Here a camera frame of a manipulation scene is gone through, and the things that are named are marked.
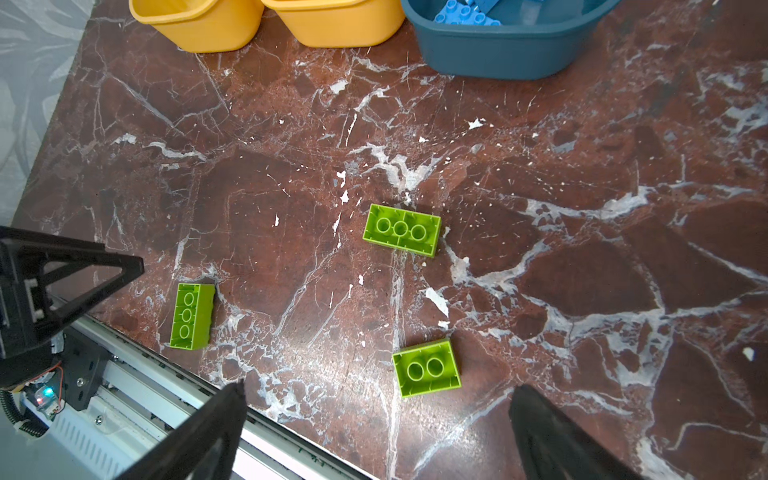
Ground blue lego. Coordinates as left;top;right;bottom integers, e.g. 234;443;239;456
433;0;501;26

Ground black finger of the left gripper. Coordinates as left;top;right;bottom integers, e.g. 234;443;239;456
1;226;144;360

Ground aluminium front rail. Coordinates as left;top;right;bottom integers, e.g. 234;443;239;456
47;314;373;480

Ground left yellow plastic bin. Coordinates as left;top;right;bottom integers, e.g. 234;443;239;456
129;0;265;53

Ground green circuit board with wires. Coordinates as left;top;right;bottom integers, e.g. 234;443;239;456
23;366;64;420

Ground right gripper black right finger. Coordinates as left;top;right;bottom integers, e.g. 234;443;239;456
508;384;640;479

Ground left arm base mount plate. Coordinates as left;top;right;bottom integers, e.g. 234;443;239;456
61;327;112;411

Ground long green lego front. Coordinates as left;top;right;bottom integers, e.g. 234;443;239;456
169;283;216;351

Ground dark teal plastic bin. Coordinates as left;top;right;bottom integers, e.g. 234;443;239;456
401;1;619;80

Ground yellow plastic bin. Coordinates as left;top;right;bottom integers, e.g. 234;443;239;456
129;0;265;53
263;0;405;48

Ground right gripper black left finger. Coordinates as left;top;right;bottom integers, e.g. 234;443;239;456
119;381;248;479

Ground middle yellow plastic bin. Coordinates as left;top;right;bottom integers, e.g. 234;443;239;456
263;0;405;48

